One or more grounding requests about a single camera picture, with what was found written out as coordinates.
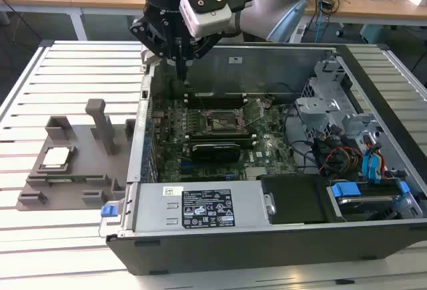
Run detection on blue flat data wire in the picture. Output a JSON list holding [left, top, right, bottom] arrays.
[[361, 152, 374, 183], [370, 139, 384, 184]]

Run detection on teal box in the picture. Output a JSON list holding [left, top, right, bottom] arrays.
[[359, 23, 396, 45]]

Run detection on metal socket cover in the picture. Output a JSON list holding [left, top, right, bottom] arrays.
[[240, 99, 268, 128]]

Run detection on black case cable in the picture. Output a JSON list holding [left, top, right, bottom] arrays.
[[282, 101, 321, 174]]

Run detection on blue case latch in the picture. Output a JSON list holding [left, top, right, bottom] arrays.
[[99, 204, 120, 219]]

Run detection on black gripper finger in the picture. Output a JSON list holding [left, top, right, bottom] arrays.
[[182, 33, 221, 80], [129, 18, 183, 79]]

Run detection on small silver heatsink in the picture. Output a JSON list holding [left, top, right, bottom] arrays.
[[245, 166, 270, 181]]

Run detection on green motherboard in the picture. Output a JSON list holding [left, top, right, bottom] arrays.
[[151, 95, 298, 184]]

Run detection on CPU socket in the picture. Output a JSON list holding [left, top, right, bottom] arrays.
[[205, 108, 246, 136]]

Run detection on silver CPU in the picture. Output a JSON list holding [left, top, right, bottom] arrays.
[[43, 147, 73, 167]]

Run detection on open black PC case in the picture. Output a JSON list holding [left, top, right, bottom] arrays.
[[99, 41, 427, 276]]

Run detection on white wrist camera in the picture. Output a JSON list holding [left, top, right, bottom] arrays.
[[178, 0, 233, 37]]

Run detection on hard disk in blue carrier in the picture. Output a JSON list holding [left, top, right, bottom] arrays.
[[328, 179, 412, 223]]

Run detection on hanging blue cable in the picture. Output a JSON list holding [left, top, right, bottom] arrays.
[[316, 1, 324, 43]]

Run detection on green RAM stick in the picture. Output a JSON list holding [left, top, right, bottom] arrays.
[[45, 175, 90, 184]]

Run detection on grey-brown parts rack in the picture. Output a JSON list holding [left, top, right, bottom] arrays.
[[15, 98, 137, 211]]

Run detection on red yellow power wires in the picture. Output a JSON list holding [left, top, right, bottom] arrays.
[[318, 145, 364, 175]]

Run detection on silver drive cage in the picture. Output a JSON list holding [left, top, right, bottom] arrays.
[[295, 59, 384, 147]]

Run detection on black plastic shroud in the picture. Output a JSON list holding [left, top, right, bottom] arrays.
[[260, 175, 330, 226]]

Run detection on black graphics card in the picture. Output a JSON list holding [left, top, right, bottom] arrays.
[[188, 140, 243, 165]]

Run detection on white power strip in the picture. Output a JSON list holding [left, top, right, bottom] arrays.
[[290, 23, 306, 43]]

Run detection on silver power supply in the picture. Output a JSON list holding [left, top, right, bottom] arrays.
[[120, 180, 278, 236]]

